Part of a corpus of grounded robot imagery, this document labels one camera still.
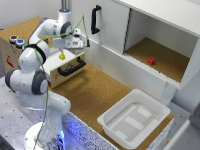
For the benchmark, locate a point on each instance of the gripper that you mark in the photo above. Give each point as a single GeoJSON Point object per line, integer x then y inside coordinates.
{"type": "Point", "coordinates": [71, 41]}

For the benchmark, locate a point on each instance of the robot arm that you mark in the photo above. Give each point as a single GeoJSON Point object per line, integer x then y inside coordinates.
{"type": "Point", "coordinates": [28, 83]}

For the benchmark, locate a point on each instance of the wooden drawer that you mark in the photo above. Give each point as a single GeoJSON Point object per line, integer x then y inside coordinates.
{"type": "Point", "coordinates": [53, 72]}

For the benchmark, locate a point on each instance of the wooden drawer box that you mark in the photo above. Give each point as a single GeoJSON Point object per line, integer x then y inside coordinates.
{"type": "Point", "coordinates": [20, 27]}

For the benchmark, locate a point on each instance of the yellow block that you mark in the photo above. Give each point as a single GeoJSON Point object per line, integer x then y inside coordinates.
{"type": "Point", "coordinates": [61, 57]}

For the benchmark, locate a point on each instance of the white sliding door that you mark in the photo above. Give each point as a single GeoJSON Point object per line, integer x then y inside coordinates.
{"type": "Point", "coordinates": [111, 23]}

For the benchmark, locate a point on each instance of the green button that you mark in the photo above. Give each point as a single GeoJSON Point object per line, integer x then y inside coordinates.
{"type": "Point", "coordinates": [24, 47]}

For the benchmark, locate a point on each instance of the blue button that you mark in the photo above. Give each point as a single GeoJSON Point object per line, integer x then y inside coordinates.
{"type": "Point", "coordinates": [20, 42]}

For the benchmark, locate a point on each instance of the red button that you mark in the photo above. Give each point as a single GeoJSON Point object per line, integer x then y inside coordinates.
{"type": "Point", "coordinates": [13, 38]}

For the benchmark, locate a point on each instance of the pink block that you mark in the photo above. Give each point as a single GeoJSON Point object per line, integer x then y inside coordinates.
{"type": "Point", "coordinates": [151, 61]}

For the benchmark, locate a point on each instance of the white cabinet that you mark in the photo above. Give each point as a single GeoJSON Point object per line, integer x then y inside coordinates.
{"type": "Point", "coordinates": [166, 20]}

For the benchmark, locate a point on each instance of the white plastic box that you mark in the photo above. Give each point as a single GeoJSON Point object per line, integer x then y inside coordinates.
{"type": "Point", "coordinates": [133, 120]}

